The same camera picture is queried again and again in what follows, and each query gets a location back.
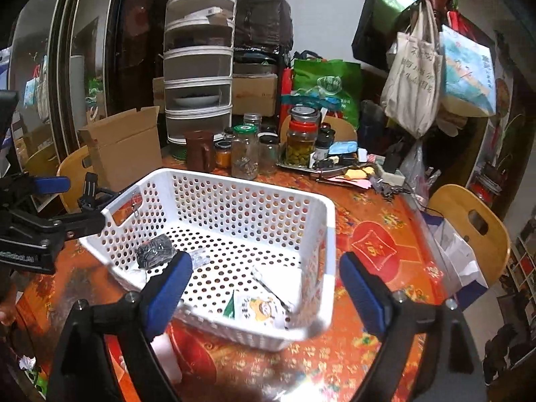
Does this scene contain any brown cardboard box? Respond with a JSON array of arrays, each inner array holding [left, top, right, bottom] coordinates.
[[232, 74, 279, 116]]

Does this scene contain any black hanging bag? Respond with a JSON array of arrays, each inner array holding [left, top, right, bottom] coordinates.
[[352, 0, 396, 72]]

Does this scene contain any black clip tool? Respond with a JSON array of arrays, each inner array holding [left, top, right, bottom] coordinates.
[[77, 172, 118, 214]]

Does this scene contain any blue and white paper bag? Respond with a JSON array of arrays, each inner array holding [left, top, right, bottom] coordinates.
[[421, 211, 488, 298]]

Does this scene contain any beige canvas tote bag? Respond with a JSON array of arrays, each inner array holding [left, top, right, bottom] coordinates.
[[380, 4, 442, 138]]

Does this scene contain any green lidded glass jar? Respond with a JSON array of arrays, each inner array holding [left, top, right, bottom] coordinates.
[[231, 125, 260, 180]]

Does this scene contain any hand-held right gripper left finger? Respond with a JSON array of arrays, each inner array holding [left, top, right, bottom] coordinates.
[[46, 251, 194, 402]]

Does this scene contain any green paper bag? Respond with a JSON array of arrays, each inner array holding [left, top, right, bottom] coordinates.
[[373, 0, 425, 30]]

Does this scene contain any dark lidded jar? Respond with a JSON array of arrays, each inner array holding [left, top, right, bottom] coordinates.
[[316, 128, 336, 162]]

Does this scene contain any cube storage shelf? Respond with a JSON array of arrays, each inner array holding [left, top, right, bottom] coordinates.
[[498, 218, 536, 302]]

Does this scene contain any white tube packet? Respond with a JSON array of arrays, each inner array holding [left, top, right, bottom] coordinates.
[[251, 266, 302, 302]]

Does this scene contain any clear glass jar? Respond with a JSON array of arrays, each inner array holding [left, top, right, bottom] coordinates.
[[258, 133, 280, 174]]

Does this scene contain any metal tray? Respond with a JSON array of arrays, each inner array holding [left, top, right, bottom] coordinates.
[[276, 159, 348, 174]]

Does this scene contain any brown mug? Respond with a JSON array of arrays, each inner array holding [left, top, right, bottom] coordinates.
[[184, 131, 216, 172]]

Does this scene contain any dark patterned pouch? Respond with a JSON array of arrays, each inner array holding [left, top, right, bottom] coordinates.
[[135, 236, 177, 269]]

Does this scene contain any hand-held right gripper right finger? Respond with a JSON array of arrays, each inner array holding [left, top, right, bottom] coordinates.
[[338, 251, 476, 402]]

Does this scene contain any small orange jar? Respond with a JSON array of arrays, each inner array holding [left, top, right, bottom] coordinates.
[[215, 141, 233, 168]]

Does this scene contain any green shopping bag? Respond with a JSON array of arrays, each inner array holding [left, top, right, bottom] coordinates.
[[292, 52, 361, 128]]

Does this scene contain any white cartoon snack packet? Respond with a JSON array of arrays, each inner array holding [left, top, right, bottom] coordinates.
[[230, 291, 289, 329]]

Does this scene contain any black plastic bag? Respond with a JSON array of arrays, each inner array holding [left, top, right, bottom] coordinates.
[[233, 0, 294, 53]]

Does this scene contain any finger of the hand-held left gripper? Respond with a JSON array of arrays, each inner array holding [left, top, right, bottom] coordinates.
[[0, 176, 71, 210], [40, 208, 105, 239]]

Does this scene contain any clear plastic bag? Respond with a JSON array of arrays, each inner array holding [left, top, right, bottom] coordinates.
[[402, 140, 430, 202]]

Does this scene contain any open cardboard box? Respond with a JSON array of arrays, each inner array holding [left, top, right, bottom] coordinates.
[[79, 106, 163, 191]]

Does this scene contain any tiered mesh food cover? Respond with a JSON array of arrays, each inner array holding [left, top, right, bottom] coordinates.
[[163, 0, 236, 145]]

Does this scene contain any blue printed tote bag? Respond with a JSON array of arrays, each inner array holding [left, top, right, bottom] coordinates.
[[440, 25, 497, 117]]

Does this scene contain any white perforated plastic basket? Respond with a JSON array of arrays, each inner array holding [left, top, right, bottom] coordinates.
[[79, 167, 337, 351]]

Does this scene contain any red lidded pickle jar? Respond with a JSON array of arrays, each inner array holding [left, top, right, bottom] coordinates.
[[286, 107, 321, 167]]

